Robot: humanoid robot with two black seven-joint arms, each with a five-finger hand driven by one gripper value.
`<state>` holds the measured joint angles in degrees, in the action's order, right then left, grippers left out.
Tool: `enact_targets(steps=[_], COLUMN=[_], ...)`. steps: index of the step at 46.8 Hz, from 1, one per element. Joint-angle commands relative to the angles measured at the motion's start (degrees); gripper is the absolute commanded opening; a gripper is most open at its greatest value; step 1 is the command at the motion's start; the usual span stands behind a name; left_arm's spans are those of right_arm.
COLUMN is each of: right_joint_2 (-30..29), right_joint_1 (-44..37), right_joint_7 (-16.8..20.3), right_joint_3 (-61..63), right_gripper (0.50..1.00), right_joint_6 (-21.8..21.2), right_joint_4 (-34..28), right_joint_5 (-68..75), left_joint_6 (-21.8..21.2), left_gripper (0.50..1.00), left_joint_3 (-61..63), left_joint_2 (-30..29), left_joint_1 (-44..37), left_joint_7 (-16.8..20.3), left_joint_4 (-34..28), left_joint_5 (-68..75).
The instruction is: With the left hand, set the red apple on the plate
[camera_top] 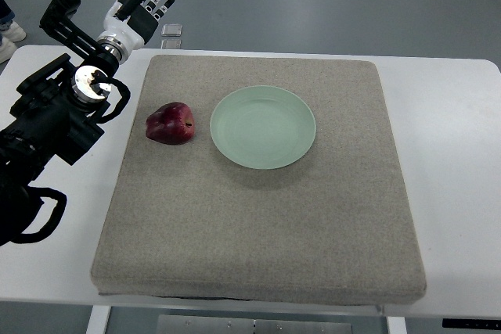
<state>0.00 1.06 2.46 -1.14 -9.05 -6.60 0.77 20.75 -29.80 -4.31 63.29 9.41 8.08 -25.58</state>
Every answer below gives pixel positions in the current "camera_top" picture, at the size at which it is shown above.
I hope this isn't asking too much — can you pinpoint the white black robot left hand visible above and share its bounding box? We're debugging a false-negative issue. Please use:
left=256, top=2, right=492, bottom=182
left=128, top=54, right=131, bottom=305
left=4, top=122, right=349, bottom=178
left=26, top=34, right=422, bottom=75
left=98, top=0, right=175, bottom=56

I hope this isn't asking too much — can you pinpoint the red apple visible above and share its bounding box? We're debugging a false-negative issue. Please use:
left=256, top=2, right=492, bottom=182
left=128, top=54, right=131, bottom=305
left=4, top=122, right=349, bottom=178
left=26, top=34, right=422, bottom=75
left=146, top=102, right=195, bottom=145

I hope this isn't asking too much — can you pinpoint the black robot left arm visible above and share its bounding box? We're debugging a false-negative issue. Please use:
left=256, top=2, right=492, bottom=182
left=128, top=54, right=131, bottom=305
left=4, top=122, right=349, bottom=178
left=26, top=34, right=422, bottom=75
left=1, top=0, right=131, bottom=244

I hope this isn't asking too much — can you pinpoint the upper floor socket plate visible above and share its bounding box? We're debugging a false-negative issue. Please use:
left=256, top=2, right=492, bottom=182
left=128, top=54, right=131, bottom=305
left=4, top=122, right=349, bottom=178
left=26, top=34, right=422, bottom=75
left=161, top=23, right=182, bottom=37

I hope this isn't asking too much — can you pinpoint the floor socket plate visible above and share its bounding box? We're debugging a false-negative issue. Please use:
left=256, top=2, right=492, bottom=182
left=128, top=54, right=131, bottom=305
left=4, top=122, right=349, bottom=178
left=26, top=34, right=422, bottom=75
left=161, top=23, right=182, bottom=37
left=160, top=38, right=182, bottom=49

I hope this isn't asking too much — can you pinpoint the lower floor socket plate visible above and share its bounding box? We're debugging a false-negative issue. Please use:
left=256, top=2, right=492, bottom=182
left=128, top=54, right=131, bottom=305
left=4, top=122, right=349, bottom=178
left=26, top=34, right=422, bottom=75
left=160, top=38, right=182, bottom=49

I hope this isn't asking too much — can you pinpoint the light green plate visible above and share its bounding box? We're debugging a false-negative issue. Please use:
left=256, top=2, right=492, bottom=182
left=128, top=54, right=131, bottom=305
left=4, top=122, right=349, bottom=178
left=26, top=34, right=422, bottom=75
left=210, top=85, right=316, bottom=170

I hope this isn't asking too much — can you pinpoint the white sneaker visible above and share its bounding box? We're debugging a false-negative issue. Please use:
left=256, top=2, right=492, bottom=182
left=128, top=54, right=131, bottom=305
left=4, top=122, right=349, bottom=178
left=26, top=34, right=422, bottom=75
left=1, top=21, right=27, bottom=42
left=0, top=37, right=17, bottom=64

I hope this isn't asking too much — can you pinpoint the beige fabric cushion mat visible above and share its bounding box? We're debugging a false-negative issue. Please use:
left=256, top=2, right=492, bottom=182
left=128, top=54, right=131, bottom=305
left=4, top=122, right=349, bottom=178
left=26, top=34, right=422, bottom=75
left=91, top=55, right=427, bottom=305

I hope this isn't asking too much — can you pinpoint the left white table leg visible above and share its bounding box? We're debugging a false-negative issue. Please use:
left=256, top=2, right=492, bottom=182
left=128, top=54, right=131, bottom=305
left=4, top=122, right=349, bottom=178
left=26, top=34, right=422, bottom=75
left=85, top=305, right=111, bottom=334

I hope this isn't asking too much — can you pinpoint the white table leg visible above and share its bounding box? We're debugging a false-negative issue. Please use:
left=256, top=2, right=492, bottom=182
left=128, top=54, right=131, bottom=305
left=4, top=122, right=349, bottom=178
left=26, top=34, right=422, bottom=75
left=85, top=305, right=111, bottom=334
left=386, top=317, right=408, bottom=334

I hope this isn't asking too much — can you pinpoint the right white table leg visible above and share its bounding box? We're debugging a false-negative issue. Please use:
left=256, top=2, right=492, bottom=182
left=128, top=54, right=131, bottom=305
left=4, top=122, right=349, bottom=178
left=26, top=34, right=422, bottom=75
left=386, top=317, right=408, bottom=334

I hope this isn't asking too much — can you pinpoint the black table control panel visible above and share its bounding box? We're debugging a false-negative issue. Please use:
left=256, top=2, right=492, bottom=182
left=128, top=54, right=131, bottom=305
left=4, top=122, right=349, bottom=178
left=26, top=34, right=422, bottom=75
left=442, top=318, right=501, bottom=331

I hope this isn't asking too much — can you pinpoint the metal table base plate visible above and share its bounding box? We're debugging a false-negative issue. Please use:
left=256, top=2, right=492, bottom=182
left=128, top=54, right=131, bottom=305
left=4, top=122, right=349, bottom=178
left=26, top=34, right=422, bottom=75
left=156, top=314, right=353, bottom=334

